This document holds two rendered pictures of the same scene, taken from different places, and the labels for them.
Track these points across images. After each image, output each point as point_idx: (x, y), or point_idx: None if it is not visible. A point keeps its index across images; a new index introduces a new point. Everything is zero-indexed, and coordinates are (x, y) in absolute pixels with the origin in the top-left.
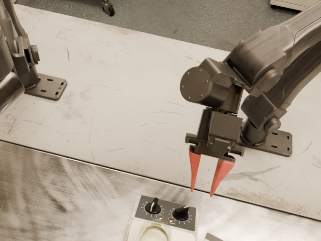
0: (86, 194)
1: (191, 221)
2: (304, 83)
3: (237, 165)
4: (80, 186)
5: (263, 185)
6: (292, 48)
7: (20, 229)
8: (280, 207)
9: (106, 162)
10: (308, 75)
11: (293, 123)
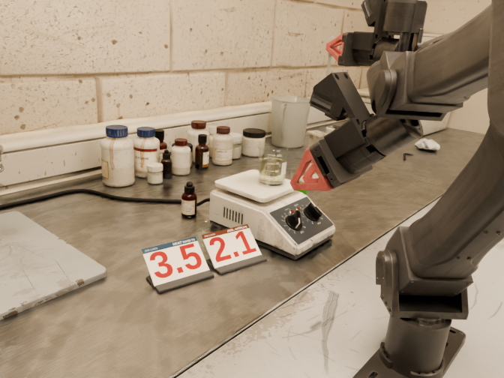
0: (353, 219)
1: (282, 223)
2: (443, 221)
3: (349, 321)
4: (364, 218)
5: (299, 331)
6: (418, 49)
7: (334, 194)
8: (252, 328)
9: (389, 235)
10: (448, 196)
11: None
